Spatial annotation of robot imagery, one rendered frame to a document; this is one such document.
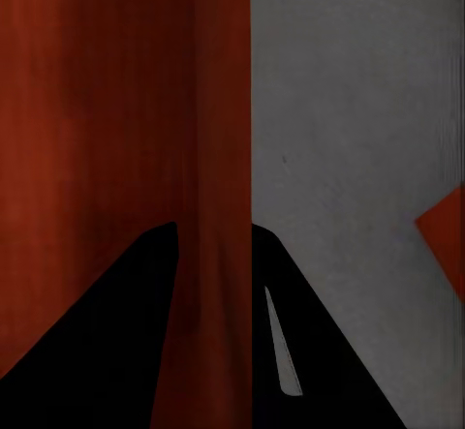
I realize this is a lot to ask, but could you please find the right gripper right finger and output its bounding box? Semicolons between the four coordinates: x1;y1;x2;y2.
252;223;406;429

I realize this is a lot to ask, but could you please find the storage box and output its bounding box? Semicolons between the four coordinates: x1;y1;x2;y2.
0;0;253;429
415;186;465;307

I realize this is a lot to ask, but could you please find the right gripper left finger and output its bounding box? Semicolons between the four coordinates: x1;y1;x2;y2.
0;222;179;429

